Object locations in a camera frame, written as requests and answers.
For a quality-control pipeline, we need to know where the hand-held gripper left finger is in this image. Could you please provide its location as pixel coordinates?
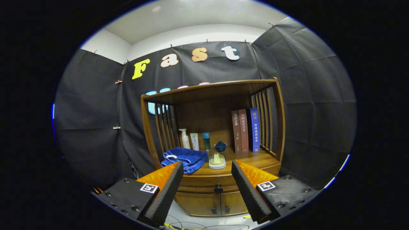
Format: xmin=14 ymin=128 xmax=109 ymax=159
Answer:
xmin=91 ymin=161 xmax=185 ymax=227

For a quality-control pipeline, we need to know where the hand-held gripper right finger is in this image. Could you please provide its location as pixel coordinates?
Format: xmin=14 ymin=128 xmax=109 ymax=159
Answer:
xmin=231 ymin=160 xmax=321 ymax=225

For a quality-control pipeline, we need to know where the wooden drawer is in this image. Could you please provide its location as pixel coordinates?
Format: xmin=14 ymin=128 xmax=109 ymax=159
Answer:
xmin=177 ymin=163 xmax=282 ymax=194

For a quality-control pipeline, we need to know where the wooden cabinet door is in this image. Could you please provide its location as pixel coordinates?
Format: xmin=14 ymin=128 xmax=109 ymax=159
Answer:
xmin=220 ymin=191 xmax=249 ymax=216
xmin=174 ymin=192 xmax=221 ymax=217

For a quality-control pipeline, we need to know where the wooden countertop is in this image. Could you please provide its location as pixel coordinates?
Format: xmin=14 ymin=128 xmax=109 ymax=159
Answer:
xmin=160 ymin=148 xmax=282 ymax=176

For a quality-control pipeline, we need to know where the wooden cabinet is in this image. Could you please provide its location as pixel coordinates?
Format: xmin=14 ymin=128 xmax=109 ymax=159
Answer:
xmin=141 ymin=77 xmax=286 ymax=218

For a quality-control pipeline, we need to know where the yellow floor tape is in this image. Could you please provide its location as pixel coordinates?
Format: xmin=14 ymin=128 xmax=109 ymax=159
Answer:
xmin=165 ymin=215 xmax=251 ymax=230

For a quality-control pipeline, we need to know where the blue folded towel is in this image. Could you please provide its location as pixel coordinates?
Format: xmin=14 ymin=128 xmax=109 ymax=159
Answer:
xmin=161 ymin=147 xmax=208 ymax=174

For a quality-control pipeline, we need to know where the white pump bottle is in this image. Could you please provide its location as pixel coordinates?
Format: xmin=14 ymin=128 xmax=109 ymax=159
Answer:
xmin=178 ymin=128 xmax=191 ymax=150

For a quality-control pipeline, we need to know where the reddish brown book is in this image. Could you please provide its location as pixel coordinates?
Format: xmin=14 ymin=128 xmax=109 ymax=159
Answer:
xmin=238 ymin=109 xmax=249 ymax=154

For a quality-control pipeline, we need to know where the blue book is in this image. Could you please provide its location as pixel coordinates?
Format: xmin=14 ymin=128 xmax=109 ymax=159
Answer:
xmin=250 ymin=107 xmax=260 ymax=153

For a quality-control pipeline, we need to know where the dark brown book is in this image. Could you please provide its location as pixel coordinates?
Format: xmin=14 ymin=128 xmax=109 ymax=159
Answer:
xmin=231 ymin=110 xmax=242 ymax=155

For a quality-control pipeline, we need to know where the black backdrop cloth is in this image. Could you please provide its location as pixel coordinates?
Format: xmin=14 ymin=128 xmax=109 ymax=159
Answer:
xmin=54 ymin=17 xmax=357 ymax=192

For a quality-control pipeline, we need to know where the black floor cable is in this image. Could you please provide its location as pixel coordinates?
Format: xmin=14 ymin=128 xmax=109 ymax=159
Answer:
xmin=166 ymin=214 xmax=250 ymax=230

